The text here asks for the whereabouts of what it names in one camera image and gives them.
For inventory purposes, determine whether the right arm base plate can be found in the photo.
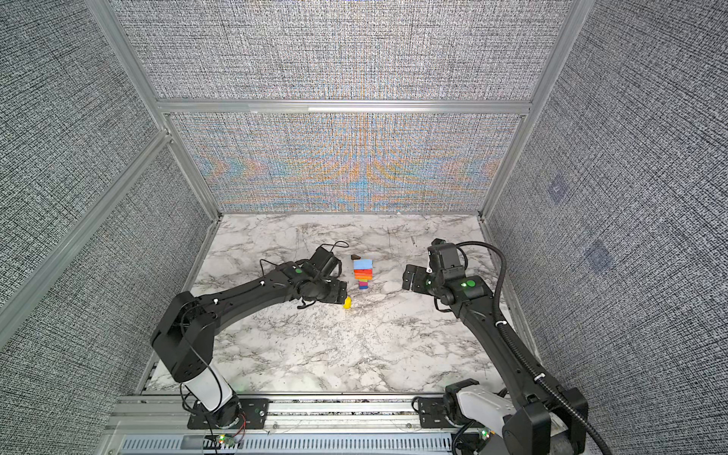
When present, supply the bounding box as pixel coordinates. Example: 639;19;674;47
411;396;456;430

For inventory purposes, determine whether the aluminium enclosure frame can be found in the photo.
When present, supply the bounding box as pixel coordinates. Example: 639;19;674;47
1;1;595;344

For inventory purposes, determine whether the light blue wood block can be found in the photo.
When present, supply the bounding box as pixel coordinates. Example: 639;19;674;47
353;259;373;270

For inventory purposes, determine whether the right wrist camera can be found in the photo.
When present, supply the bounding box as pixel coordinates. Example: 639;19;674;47
428;238;469;282

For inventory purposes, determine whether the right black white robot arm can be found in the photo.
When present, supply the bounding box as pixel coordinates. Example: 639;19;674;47
403;265;589;454

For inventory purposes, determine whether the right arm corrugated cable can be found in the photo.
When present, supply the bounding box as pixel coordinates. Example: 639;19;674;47
454;241;614;455

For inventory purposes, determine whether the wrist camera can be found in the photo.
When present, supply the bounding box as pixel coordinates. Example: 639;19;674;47
428;238;469;282
308;245;342;279

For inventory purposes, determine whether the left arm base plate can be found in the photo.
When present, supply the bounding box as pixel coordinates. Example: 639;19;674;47
187;398;270;430

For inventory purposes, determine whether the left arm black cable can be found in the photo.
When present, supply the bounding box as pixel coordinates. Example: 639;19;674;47
179;340;227;416

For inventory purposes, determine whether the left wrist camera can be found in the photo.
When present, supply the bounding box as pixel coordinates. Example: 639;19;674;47
308;245;342;279

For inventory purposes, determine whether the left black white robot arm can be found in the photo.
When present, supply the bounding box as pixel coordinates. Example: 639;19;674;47
151;261;348;428

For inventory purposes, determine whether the aluminium front rail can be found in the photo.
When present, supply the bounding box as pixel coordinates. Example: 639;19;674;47
101;391;587;455

